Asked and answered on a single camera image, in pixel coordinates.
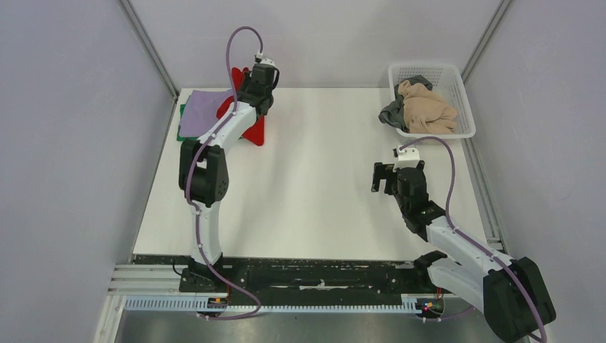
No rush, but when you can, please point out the red t shirt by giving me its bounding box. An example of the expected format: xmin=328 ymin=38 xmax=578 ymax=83
xmin=216 ymin=67 xmax=265 ymax=146

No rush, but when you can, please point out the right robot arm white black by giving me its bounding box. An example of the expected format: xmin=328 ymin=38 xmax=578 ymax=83
xmin=371 ymin=161 xmax=557 ymax=342

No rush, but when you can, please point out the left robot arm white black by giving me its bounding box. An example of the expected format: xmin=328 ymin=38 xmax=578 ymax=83
xmin=178 ymin=59 xmax=280 ymax=292

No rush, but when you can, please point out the grey t shirt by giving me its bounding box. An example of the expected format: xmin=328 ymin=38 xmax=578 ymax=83
xmin=378 ymin=75 xmax=433 ymax=133

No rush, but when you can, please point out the folded purple t shirt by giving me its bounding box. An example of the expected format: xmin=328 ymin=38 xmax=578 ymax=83
xmin=185 ymin=90 xmax=232 ymax=136

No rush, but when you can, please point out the beige t shirt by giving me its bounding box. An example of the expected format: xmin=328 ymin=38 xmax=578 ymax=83
xmin=397 ymin=80 xmax=458 ymax=134

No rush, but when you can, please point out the folded green t shirt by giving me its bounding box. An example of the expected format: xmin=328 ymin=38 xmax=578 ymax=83
xmin=177 ymin=104 xmax=199 ymax=141

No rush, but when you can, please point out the white plastic basket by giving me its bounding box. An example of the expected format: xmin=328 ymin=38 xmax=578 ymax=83
xmin=387 ymin=61 xmax=476 ymax=140

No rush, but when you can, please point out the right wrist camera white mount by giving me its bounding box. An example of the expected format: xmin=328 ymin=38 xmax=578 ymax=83
xmin=392 ymin=146 xmax=421 ymax=172

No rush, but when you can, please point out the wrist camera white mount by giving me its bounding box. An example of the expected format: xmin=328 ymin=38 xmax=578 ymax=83
xmin=392 ymin=146 xmax=421 ymax=172
xmin=254 ymin=52 xmax=276 ymax=68

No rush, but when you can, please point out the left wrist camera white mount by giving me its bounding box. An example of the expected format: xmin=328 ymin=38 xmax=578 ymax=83
xmin=254 ymin=52 xmax=276 ymax=68

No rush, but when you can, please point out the white slotted cable duct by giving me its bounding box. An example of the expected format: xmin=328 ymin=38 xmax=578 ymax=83
xmin=124 ymin=296 xmax=443 ymax=315

